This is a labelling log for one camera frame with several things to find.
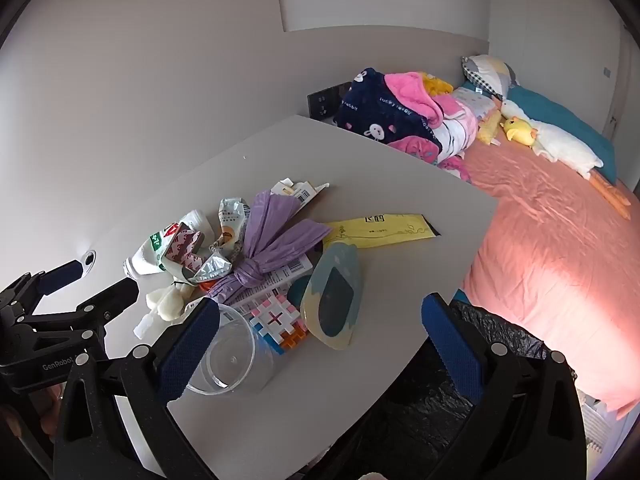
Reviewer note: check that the plastic bottle with green label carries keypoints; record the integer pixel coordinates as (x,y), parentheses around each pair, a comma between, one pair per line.
(147,255)

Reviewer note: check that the small white plush toy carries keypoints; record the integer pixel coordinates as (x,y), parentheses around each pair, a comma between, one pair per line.
(167,305)

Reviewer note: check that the teal beige blister pack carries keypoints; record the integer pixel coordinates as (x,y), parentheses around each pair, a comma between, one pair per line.
(332,305)

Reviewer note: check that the purple plastic bag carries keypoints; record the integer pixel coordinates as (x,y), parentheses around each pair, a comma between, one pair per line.
(272,240)

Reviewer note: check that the pink bed sheet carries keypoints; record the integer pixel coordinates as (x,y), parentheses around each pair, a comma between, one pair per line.
(540,240)

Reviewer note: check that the black trash bag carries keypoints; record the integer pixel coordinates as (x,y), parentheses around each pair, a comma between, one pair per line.
(400,420)

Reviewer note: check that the white cartoon blanket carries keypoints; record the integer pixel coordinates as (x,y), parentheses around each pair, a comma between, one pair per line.
(457,130)

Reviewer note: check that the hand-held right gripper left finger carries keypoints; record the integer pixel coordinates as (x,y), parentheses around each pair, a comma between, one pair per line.
(187,347)

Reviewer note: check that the navy rabbit print blanket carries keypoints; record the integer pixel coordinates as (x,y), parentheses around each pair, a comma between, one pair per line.
(380,110)

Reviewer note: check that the checkered patchwork pillow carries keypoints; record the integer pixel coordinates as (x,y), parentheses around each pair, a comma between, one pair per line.
(487,72)

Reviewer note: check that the yellow corn plush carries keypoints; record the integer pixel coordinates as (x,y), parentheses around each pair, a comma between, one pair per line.
(489,130)

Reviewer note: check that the white barcode box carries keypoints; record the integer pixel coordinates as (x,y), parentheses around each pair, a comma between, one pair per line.
(285,276)

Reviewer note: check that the yellow duck plush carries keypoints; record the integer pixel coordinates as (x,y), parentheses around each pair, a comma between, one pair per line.
(520,130)

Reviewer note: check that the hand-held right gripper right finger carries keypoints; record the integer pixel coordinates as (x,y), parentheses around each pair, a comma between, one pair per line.
(452,350)

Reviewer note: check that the black wall socket panel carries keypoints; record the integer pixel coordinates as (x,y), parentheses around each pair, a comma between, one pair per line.
(320,102)

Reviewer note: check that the torn orange white carton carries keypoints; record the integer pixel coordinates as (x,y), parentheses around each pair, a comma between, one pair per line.
(300,191)

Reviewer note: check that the person's left hand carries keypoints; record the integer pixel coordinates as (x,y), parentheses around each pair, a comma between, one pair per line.
(50,412)

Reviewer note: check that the pink fleece blanket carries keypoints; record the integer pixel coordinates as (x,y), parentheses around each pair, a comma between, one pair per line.
(407,91)

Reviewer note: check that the pink white block toy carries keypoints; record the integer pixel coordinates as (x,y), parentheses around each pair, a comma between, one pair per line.
(275,319)

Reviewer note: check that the small yellow cloth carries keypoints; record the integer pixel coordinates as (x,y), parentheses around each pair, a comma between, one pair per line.
(435,85)

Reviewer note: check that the silver snack wrapper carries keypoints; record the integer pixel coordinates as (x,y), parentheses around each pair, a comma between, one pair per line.
(232,215)

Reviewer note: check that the teal pillow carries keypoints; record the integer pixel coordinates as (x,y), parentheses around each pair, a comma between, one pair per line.
(560,115)

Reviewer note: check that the clear plastic cup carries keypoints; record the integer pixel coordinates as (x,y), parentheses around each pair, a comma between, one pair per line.
(235,360)

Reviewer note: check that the red patterned wrapper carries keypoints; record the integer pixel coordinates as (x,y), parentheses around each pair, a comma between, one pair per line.
(184,250)

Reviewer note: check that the white goose plush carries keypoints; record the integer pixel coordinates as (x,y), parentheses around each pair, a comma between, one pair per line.
(560,145)

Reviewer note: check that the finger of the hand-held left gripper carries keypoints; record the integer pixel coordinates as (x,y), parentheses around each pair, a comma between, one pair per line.
(112,297)
(60,274)

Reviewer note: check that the long yellow packet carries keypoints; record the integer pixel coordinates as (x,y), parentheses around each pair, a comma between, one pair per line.
(385,227)

